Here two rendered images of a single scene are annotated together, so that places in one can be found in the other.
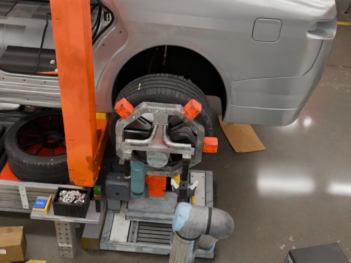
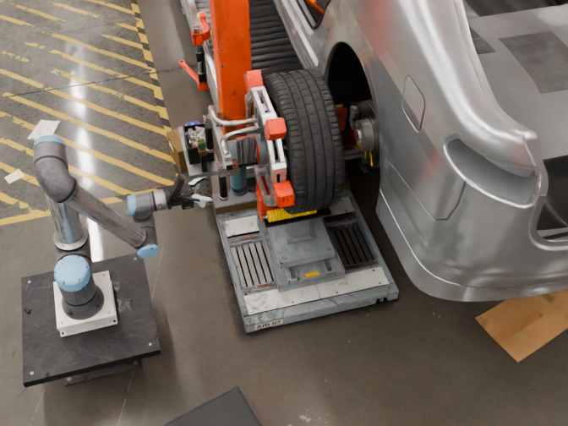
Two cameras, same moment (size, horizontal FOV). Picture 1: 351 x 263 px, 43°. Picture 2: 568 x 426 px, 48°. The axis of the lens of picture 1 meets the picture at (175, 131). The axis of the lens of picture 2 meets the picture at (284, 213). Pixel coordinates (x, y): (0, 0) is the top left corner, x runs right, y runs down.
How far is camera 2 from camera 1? 2.70 m
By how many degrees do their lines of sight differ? 54
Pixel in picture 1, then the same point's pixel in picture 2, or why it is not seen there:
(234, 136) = (516, 310)
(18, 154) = not seen: hidden behind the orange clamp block
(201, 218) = (37, 153)
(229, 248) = (273, 349)
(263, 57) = (406, 147)
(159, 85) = (289, 82)
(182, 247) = not seen: hidden behind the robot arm
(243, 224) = (324, 359)
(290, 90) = (422, 230)
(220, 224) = (37, 172)
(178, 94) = (284, 103)
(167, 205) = (278, 246)
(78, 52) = not seen: outside the picture
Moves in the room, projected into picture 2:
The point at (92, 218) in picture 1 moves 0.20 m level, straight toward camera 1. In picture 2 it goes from (192, 169) to (157, 182)
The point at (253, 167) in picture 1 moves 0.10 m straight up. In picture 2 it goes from (458, 351) to (462, 340)
